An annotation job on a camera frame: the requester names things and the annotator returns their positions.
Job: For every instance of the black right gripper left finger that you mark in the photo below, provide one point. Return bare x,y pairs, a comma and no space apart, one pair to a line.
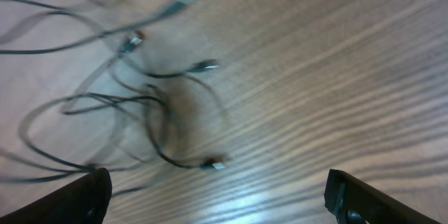
83,201

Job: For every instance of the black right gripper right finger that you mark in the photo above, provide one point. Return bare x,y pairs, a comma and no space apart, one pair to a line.
351,200

